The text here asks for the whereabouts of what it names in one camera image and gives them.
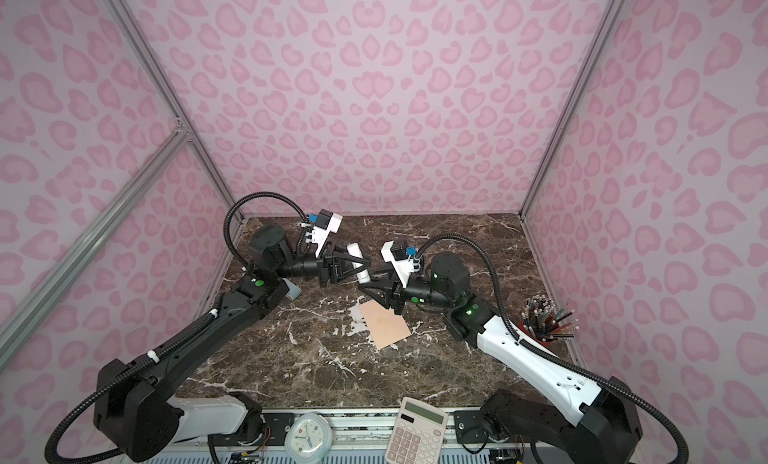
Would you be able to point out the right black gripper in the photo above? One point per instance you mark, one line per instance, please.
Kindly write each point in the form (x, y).
(396, 300)

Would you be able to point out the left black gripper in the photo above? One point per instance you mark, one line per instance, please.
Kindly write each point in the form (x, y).
(340, 277)

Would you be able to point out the beige envelope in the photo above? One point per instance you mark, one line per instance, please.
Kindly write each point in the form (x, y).
(385, 327)

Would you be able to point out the white glue stick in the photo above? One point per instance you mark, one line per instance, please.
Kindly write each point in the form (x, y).
(360, 265)

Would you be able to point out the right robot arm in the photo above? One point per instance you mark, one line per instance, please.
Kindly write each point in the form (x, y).
(590, 424)

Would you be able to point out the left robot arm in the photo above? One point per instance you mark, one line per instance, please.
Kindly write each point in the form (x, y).
(138, 410)

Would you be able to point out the light blue box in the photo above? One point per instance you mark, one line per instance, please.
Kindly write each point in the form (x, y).
(293, 291)

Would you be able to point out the white calculator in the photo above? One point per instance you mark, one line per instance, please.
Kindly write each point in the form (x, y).
(417, 435)

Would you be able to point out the red pen holder cup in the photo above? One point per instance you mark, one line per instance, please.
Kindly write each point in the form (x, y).
(544, 322)

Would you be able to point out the white round clock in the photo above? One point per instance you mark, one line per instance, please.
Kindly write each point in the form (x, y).
(310, 439)

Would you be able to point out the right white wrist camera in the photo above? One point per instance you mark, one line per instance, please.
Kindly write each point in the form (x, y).
(403, 259)

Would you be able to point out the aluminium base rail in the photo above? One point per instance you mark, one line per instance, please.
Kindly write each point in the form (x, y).
(358, 436)

